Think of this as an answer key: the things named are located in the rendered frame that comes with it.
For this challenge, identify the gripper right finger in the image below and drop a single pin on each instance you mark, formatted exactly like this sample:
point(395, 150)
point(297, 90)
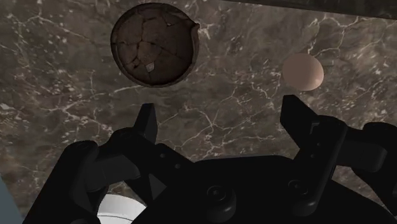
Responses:
point(322, 145)

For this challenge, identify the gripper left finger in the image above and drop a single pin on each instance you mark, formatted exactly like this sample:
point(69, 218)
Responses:
point(124, 155)

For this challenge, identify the beige egg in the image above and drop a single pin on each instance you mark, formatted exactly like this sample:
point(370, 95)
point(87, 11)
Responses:
point(303, 72)

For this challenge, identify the brown cracked round bowl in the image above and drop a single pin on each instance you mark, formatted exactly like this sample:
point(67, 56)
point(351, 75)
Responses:
point(155, 45)

